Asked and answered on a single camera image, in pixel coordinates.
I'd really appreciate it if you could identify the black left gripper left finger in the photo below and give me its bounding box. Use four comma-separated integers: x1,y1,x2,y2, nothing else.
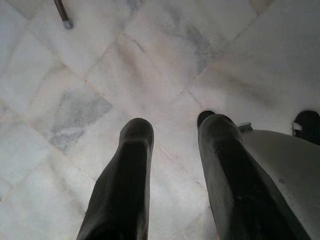
76,117,155,240

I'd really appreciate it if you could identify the dark chair leg grey foot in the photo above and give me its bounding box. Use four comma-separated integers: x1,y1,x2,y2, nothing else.
54,0,74,30

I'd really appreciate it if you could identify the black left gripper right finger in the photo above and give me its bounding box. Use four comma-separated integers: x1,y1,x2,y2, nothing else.
197,113,305,240

